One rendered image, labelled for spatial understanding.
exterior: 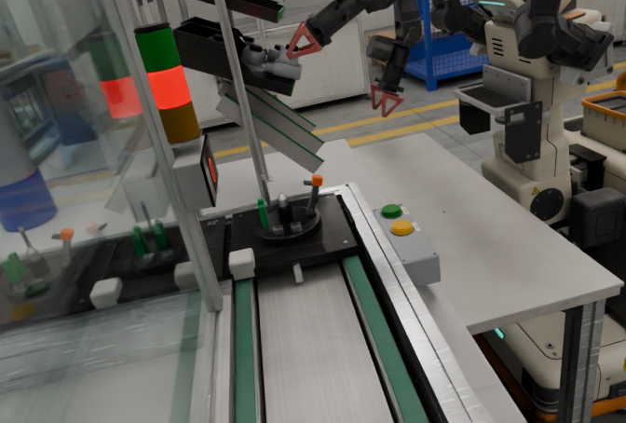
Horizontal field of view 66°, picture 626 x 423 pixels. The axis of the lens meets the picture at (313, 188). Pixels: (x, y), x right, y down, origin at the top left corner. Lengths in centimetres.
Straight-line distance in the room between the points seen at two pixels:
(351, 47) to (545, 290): 436
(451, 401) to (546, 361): 103
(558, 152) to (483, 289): 61
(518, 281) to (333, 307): 36
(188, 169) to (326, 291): 36
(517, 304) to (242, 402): 50
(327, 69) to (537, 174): 385
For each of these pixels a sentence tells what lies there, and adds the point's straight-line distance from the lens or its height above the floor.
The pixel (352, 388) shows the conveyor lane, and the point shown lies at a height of 92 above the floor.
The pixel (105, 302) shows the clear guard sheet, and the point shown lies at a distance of 42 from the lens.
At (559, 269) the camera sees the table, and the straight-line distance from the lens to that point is 103.
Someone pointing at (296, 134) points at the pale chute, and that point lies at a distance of 127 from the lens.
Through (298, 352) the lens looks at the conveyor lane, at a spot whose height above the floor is 92.
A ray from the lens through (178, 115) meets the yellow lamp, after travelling 68.
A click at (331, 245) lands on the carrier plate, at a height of 97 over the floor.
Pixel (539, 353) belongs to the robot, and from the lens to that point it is 168.
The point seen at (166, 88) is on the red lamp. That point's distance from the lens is 67.
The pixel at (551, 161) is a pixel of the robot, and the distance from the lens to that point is 146.
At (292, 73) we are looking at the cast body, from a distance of 112.
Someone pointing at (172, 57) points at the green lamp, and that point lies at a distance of 67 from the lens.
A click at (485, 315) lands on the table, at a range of 91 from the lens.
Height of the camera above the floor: 146
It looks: 25 degrees down
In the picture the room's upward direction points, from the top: 10 degrees counter-clockwise
